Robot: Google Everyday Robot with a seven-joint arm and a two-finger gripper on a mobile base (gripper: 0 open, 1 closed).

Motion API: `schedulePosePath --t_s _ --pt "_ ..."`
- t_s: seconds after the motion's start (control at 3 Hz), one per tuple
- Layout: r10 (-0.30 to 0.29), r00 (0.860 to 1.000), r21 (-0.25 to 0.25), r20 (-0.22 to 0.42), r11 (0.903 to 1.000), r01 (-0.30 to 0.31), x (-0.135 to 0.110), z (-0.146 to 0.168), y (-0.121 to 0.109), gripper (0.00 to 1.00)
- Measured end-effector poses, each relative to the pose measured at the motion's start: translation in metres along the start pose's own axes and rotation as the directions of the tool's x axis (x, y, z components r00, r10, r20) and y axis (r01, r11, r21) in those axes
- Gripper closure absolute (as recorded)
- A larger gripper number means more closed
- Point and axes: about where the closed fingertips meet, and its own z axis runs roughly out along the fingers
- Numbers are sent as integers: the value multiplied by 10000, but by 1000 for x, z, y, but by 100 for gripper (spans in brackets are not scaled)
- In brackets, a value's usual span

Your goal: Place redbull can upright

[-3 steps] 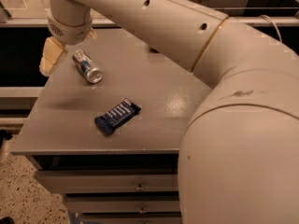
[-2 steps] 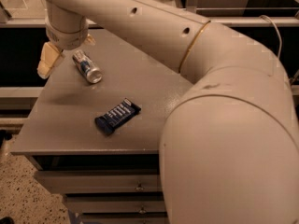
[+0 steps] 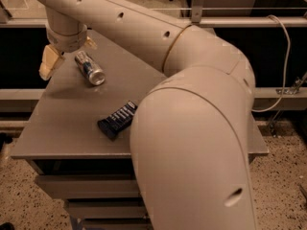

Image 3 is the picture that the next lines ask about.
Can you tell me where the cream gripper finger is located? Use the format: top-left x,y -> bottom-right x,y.
39,44 -> 65,81
84,36 -> 98,50

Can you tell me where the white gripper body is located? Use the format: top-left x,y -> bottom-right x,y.
46,25 -> 87,53

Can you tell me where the silver blue redbull can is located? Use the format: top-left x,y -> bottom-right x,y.
75,51 -> 106,86

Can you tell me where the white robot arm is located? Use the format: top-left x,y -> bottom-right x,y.
38,0 -> 257,230

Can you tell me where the metal railing with glass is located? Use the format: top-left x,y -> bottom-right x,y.
1,0 -> 307,28

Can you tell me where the dark blue snack bar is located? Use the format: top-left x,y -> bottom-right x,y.
97,101 -> 137,140

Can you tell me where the top grey drawer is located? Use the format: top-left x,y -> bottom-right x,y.
35,174 -> 139,199

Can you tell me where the grey drawer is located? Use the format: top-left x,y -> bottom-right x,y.
83,219 -> 154,230
35,174 -> 139,199
64,201 -> 147,219

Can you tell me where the middle grey drawer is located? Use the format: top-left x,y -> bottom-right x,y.
64,201 -> 147,219

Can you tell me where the bottom grey drawer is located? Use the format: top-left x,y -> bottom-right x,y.
83,219 -> 154,230

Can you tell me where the white cable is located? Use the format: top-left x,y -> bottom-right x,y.
250,14 -> 292,114

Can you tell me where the metal floor bracket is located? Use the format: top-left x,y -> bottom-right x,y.
276,71 -> 307,95

